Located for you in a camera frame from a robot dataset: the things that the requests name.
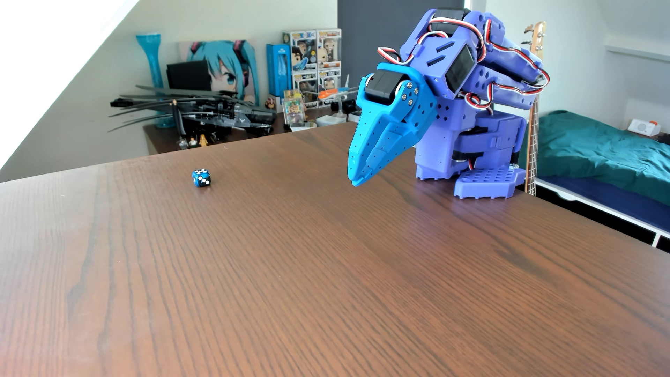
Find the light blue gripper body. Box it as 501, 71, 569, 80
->
364, 63, 438, 147

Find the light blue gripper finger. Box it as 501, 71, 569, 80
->
359, 85, 428, 184
347, 86, 391, 187

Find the orange white model plane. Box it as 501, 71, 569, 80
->
317, 86, 360, 103

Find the figure box with brown figure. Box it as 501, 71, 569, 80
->
318, 68, 342, 105

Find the figure box with pale figure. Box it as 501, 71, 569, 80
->
317, 29, 342, 70

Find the colourful acrylic figure stand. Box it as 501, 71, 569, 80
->
283, 90, 318, 132

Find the figure box with grey figure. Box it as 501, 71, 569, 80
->
291, 69, 319, 108

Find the tall blue box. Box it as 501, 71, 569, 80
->
266, 43, 292, 98

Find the wooden bass guitar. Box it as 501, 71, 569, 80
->
523, 21, 548, 197

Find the black helicopter model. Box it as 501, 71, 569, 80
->
107, 85, 277, 139

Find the teal-haired anime girl picture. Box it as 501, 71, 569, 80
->
178, 40, 260, 105

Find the black rectangular box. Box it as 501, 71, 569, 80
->
166, 60, 213, 92

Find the bed with teal blanket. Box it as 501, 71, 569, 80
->
536, 110, 670, 206

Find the dark wooden side desk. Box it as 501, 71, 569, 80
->
143, 107, 349, 156

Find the blue glass vase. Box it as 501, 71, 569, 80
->
135, 34, 176, 130

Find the dark blue mattress sheet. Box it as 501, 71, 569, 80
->
536, 175, 670, 234

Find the small white radio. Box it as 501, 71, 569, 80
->
627, 119, 661, 137

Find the red white black servo cable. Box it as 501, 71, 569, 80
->
377, 17, 550, 110

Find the white wall shelf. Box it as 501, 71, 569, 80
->
604, 36, 670, 64

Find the white bed frame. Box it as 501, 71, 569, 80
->
534, 178, 670, 248

